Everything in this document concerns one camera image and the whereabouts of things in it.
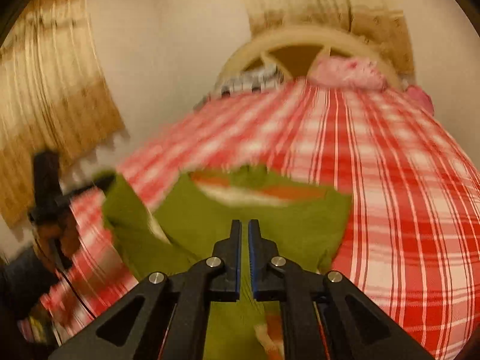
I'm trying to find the black cable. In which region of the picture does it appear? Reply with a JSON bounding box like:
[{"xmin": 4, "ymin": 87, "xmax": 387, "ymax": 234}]
[{"xmin": 35, "ymin": 238, "xmax": 96, "ymax": 321}]

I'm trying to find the red plaid bedsheet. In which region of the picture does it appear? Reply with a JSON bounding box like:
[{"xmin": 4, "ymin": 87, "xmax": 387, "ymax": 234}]
[{"xmin": 19, "ymin": 79, "xmax": 480, "ymax": 360}]

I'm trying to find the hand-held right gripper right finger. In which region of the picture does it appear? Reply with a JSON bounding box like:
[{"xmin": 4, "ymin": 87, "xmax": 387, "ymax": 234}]
[{"xmin": 247, "ymin": 219, "xmax": 436, "ymax": 360}]

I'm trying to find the cream wooden headboard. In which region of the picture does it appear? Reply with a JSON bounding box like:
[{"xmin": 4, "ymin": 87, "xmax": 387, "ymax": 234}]
[{"xmin": 215, "ymin": 26, "xmax": 404, "ymax": 91}]

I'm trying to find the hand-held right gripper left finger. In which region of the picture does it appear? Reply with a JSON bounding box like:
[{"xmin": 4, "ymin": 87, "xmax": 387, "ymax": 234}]
[{"xmin": 49, "ymin": 219, "xmax": 242, "ymax": 360}]

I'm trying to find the pink cloth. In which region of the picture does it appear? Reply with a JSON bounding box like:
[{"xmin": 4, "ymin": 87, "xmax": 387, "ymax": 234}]
[{"xmin": 405, "ymin": 84, "xmax": 434, "ymax": 115}]

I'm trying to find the pink floral pillow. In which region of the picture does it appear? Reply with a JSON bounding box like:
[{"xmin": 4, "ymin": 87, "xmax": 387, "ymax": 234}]
[{"xmin": 309, "ymin": 55, "xmax": 389, "ymax": 91}]

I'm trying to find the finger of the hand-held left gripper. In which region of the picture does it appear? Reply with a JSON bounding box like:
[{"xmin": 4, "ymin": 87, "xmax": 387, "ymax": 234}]
[{"xmin": 60, "ymin": 174, "xmax": 115, "ymax": 204}]

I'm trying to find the white patterned folded bundle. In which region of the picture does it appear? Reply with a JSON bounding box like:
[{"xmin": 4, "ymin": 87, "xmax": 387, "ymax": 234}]
[{"xmin": 219, "ymin": 65, "xmax": 289, "ymax": 96}]

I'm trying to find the person's left hand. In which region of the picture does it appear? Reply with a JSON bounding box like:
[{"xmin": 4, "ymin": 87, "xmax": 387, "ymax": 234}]
[{"xmin": 37, "ymin": 208, "xmax": 77, "ymax": 265}]

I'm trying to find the green orange striped sweater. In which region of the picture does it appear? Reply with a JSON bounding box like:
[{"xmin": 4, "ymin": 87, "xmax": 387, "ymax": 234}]
[{"xmin": 101, "ymin": 163, "xmax": 353, "ymax": 360}]

